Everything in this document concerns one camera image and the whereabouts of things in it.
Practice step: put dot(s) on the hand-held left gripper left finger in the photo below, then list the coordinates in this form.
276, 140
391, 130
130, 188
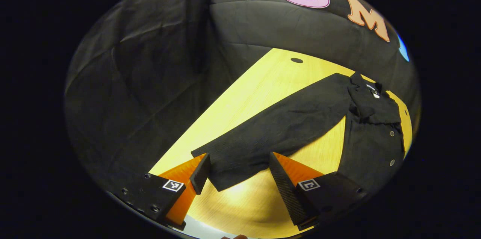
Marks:
200, 175

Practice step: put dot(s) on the black button shirt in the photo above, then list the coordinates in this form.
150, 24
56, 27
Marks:
293, 126

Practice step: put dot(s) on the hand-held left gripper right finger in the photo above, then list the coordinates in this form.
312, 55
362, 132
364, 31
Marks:
283, 190

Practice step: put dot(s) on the black backdrop cloth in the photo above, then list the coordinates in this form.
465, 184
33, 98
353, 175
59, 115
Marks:
150, 62

